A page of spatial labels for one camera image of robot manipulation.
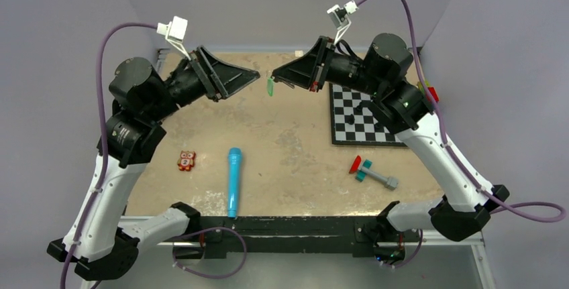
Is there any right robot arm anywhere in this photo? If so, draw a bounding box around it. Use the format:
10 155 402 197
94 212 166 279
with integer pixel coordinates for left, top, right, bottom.
271 34 509 241

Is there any green key tag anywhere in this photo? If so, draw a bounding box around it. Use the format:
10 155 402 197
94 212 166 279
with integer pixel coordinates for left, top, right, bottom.
266 78 274 97

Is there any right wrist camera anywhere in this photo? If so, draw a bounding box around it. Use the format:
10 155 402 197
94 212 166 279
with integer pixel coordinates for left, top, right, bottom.
327 0 358 45

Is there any black chess piece lower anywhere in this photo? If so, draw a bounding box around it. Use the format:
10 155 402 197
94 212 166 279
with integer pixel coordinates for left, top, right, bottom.
346 115 355 125

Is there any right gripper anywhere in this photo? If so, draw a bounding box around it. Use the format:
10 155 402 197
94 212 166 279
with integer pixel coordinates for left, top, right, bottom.
273 36 385 97

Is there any colourful toy block train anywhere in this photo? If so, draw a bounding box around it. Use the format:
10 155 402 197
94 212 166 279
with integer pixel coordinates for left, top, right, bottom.
417 80 439 103

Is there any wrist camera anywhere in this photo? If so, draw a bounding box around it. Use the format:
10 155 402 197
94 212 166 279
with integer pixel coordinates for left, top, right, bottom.
327 0 358 45
156 16 190 59

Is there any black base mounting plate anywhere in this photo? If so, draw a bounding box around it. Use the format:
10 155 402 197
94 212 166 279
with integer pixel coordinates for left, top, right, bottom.
158 215 421 262

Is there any red owl block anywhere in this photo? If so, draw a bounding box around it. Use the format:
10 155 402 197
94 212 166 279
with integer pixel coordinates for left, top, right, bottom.
177 151 196 172

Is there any black white chessboard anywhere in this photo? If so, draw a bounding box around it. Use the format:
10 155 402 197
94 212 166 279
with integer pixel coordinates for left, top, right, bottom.
329 84 405 148

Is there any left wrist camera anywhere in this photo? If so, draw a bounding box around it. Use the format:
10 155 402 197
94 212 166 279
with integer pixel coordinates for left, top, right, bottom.
156 16 190 59

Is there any toy bolt with propeller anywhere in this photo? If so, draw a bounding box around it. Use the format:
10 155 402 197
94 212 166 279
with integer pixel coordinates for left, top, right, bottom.
349 156 399 190

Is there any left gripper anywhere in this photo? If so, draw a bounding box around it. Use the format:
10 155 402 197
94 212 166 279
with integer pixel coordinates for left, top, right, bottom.
144 44 258 123

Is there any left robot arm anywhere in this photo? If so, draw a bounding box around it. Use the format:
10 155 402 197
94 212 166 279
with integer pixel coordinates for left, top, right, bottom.
47 46 260 282

